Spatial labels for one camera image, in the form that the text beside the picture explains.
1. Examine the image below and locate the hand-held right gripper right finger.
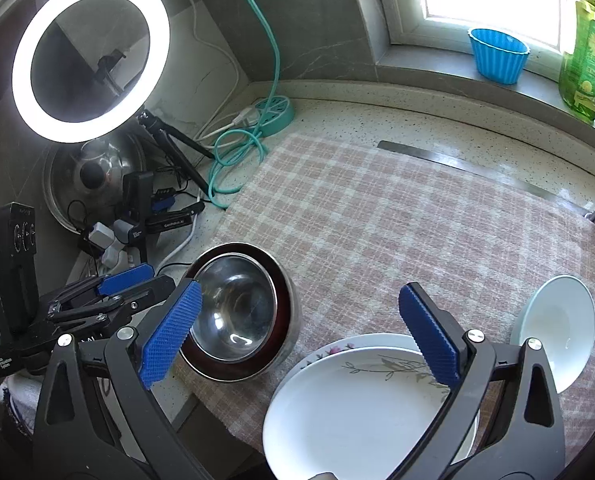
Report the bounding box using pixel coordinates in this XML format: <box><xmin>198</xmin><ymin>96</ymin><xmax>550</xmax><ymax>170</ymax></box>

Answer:
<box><xmin>390</xmin><ymin>282</ymin><xmax>565</xmax><ymax>480</ymax></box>

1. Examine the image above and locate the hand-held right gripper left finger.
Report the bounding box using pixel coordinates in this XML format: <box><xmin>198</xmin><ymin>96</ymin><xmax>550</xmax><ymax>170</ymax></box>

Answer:
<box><xmin>32</xmin><ymin>280</ymin><xmax>203</xmax><ymax>480</ymax></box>

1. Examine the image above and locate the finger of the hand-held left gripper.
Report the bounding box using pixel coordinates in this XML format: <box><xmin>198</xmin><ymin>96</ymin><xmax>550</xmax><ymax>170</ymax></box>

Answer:
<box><xmin>48</xmin><ymin>274</ymin><xmax>178</xmax><ymax>326</ymax></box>
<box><xmin>40</xmin><ymin>264</ymin><xmax>156</xmax><ymax>311</ymax></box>

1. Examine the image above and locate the pink floral white plate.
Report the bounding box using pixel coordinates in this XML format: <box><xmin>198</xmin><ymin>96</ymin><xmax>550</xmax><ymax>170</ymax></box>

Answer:
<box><xmin>297</xmin><ymin>332</ymin><xmax>481</xmax><ymax>461</ymax></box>

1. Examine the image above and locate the small steel bowl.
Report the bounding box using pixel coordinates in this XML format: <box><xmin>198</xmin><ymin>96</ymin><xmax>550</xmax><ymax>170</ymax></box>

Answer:
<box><xmin>192</xmin><ymin>255</ymin><xmax>278</xmax><ymax>361</ymax></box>

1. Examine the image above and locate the grey leaf print white plate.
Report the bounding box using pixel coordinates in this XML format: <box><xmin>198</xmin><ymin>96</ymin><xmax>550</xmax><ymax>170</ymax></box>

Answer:
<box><xmin>262</xmin><ymin>345</ymin><xmax>478</xmax><ymax>480</ymax></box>

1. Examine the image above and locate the large steel bowl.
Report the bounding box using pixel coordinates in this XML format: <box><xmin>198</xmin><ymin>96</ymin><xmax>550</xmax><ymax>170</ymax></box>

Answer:
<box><xmin>178</xmin><ymin>242</ymin><xmax>303</xmax><ymax>383</ymax></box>

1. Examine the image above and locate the pale green white bowl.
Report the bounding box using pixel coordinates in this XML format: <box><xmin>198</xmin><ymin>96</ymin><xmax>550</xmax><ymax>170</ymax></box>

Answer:
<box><xmin>509</xmin><ymin>274</ymin><xmax>595</xmax><ymax>393</ymax></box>

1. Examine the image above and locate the person's left hand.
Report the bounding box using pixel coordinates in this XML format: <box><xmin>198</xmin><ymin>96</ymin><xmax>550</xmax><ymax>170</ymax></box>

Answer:
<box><xmin>0</xmin><ymin>370</ymin><xmax>46</xmax><ymax>438</ymax></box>

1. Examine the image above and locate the grey power adapter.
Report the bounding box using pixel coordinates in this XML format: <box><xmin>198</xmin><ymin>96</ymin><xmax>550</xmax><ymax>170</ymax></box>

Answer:
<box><xmin>112</xmin><ymin>218</ymin><xmax>139</xmax><ymax>248</ymax></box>

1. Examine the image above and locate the white power adapter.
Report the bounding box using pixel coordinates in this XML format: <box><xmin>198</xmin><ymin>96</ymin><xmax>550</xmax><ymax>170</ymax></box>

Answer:
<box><xmin>86</xmin><ymin>225</ymin><xmax>116</xmax><ymax>256</ymax></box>

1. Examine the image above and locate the black upright device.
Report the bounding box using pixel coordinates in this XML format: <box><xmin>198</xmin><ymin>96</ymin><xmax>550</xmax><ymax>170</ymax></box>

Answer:
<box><xmin>122</xmin><ymin>170</ymin><xmax>157</xmax><ymax>266</ymax></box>

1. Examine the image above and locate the steel pot lid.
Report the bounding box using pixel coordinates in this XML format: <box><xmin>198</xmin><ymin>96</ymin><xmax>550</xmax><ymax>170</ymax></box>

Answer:
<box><xmin>42</xmin><ymin>132</ymin><xmax>151</xmax><ymax>233</ymax></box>

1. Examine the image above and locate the pink checkered cloth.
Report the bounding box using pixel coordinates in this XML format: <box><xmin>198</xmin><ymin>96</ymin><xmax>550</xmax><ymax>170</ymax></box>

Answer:
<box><xmin>170</xmin><ymin>132</ymin><xmax>595</xmax><ymax>461</ymax></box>

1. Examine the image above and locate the black tripod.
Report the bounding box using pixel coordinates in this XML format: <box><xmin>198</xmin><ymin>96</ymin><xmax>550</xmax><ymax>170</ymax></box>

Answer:
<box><xmin>138</xmin><ymin>110</ymin><xmax>216</xmax><ymax>196</ymax></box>

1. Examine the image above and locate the flat metal strip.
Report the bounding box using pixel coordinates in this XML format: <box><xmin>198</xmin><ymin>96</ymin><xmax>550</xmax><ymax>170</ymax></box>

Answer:
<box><xmin>377</xmin><ymin>140</ymin><xmax>593</xmax><ymax>211</ymax></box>

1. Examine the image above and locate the round teal power strip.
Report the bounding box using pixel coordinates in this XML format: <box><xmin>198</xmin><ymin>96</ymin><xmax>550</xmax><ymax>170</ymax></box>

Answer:
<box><xmin>250</xmin><ymin>96</ymin><xmax>294</xmax><ymax>137</ymax></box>

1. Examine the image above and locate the blue ribbed plastic cup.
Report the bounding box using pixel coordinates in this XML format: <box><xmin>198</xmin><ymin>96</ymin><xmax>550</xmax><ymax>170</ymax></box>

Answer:
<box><xmin>467</xmin><ymin>27</ymin><xmax>531</xmax><ymax>86</ymax></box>

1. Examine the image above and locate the green dish soap bottle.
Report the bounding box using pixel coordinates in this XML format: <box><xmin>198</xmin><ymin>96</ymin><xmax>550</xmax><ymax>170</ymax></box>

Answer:
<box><xmin>557</xmin><ymin>0</ymin><xmax>595</xmax><ymax>123</ymax></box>

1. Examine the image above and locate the white cable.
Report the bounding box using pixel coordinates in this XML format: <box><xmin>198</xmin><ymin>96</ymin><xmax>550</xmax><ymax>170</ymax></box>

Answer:
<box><xmin>155</xmin><ymin>212</ymin><xmax>201</xmax><ymax>268</ymax></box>
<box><xmin>195</xmin><ymin>120</ymin><xmax>243</xmax><ymax>143</ymax></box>

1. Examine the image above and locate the white plug with cable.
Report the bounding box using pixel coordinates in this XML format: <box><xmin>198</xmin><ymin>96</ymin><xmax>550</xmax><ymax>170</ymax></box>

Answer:
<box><xmin>168</xmin><ymin>0</ymin><xmax>258</xmax><ymax>128</ymax></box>

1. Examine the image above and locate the white ring light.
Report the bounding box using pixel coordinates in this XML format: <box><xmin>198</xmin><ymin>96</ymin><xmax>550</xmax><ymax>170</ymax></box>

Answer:
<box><xmin>12</xmin><ymin>0</ymin><xmax>171</xmax><ymax>145</ymax></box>

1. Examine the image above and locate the teal power cable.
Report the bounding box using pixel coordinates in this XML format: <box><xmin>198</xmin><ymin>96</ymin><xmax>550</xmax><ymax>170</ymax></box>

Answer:
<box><xmin>208</xmin><ymin>0</ymin><xmax>283</xmax><ymax>208</ymax></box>

